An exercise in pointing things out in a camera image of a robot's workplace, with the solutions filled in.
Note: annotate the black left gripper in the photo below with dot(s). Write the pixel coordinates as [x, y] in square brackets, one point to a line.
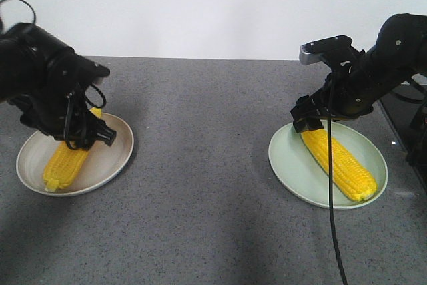
[59, 106]

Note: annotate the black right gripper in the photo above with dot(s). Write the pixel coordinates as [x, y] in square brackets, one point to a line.
[345, 99]

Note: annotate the beige round plate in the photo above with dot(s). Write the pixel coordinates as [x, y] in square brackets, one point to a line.
[102, 164]

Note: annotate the green round plate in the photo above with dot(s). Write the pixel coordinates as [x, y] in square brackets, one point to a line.
[299, 172]

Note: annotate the yellow corn cob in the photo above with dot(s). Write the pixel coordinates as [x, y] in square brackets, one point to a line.
[64, 166]
[348, 174]

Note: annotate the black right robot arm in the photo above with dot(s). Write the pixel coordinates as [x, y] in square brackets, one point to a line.
[359, 78]

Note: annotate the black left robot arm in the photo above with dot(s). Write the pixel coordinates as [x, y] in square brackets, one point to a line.
[26, 51]

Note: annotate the black glass cooktop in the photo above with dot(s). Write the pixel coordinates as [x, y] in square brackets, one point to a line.
[405, 107]

